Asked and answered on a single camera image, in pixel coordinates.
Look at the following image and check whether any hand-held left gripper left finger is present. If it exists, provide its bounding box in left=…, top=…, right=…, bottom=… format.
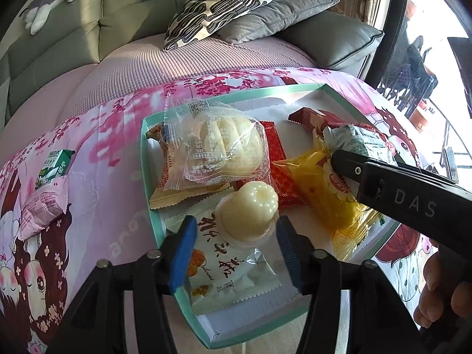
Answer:
left=48, top=215, right=198, bottom=354

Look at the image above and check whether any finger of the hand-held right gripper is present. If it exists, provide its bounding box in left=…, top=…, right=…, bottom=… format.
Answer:
left=330, top=149, right=371, bottom=185

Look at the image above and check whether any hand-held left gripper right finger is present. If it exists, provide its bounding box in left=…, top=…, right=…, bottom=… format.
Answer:
left=276, top=216, right=425, bottom=354

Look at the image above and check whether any teal foil snack packet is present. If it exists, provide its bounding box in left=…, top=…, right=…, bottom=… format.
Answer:
left=322, top=123, right=399, bottom=166

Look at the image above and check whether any yellow snack packet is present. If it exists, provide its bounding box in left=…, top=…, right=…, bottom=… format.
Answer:
left=271, top=129, right=391, bottom=262

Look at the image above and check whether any white packet with orange print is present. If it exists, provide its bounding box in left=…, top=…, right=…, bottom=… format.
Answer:
left=164, top=192, right=283, bottom=316

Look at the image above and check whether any red labelled snack packet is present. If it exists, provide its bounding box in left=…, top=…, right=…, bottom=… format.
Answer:
left=288, top=107, right=380, bottom=135

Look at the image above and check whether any pale yellow jelly cup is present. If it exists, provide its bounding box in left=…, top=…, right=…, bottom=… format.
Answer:
left=214, top=181, right=279, bottom=248

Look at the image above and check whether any orange and white snack packet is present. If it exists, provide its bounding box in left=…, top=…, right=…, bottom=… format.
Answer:
left=147, top=123, right=237, bottom=211

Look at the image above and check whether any red gold-patterned snack packet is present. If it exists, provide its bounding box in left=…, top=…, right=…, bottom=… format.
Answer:
left=236, top=120, right=307, bottom=209

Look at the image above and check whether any teal shallow box tray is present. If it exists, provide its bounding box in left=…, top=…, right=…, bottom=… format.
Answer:
left=139, top=83, right=410, bottom=349

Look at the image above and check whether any bun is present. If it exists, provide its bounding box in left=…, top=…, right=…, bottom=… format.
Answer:
left=162, top=98, right=271, bottom=192

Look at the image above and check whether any person's right hand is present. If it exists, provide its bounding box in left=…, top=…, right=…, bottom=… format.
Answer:
left=413, top=254, right=460, bottom=329

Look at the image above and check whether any pink cartoon printed blanket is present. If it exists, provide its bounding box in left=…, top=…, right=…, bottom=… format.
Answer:
left=0, top=66, right=443, bottom=354

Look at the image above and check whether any black outdoor chair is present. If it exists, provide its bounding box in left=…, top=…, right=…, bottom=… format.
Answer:
left=380, top=33, right=439, bottom=119

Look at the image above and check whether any grey leather cushion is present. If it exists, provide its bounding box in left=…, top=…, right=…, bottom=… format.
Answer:
left=275, top=7, right=385, bottom=71

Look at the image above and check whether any pink snack packet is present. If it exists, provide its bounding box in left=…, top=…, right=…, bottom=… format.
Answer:
left=18, top=175, right=71, bottom=242

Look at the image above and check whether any green biscuit packet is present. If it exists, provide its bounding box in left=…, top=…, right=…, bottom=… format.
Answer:
left=37, top=148, right=75, bottom=189

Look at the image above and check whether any grey fabric pillow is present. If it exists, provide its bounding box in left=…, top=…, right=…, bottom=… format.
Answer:
left=216, top=0, right=340, bottom=45

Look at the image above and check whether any pink quilted seat cover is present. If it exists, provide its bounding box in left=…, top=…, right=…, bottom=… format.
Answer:
left=5, top=63, right=100, bottom=133
left=88, top=31, right=327, bottom=119

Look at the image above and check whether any black and cream patterned pillow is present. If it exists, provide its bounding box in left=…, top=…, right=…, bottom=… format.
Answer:
left=163, top=0, right=296, bottom=51

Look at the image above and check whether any grey sofa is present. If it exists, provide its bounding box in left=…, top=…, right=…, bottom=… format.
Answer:
left=0, top=0, right=237, bottom=119

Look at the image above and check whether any grey and white plush toy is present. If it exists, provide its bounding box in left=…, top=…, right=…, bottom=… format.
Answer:
left=20, top=0, right=96, bottom=35

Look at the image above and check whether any dark window frame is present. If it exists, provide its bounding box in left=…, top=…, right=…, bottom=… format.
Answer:
left=363, top=0, right=412, bottom=85

